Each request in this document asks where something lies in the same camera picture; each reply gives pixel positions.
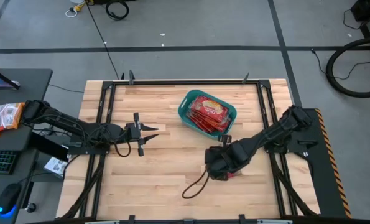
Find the coiled black cable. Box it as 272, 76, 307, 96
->
105, 0, 130, 21

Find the thin black floor cable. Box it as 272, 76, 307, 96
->
310, 48, 370, 81

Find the right gripper cable loop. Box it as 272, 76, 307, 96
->
181, 169, 211, 200

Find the thick black hose loop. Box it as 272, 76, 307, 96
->
325, 35, 370, 99

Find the gripper cable loop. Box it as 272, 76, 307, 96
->
113, 141, 132, 158
181, 169, 211, 200

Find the teal plastic basket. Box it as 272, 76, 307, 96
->
177, 89, 238, 140

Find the orange snack bag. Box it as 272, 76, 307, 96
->
0, 102, 26, 133

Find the red popcorn bag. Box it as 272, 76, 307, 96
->
186, 111, 232, 134
226, 170, 244, 180
187, 107, 231, 130
190, 95, 230, 124

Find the white yellow power cord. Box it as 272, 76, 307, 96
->
65, 0, 95, 18

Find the black desk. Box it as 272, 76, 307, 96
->
0, 68, 53, 224

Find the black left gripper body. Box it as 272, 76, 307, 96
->
122, 112, 145, 157

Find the left gripper cable loop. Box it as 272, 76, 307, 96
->
113, 141, 132, 158

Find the backlit black keyboard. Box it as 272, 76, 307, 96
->
0, 150, 20, 175

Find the hazard-striped black mount plate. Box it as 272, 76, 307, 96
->
264, 107, 353, 218

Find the long black floor cable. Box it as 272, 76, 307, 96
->
85, 0, 121, 80

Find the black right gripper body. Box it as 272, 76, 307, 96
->
204, 134, 246, 182

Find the black computer mouse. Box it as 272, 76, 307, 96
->
0, 182, 22, 215

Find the white paper booklet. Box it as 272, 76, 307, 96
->
44, 157, 68, 177

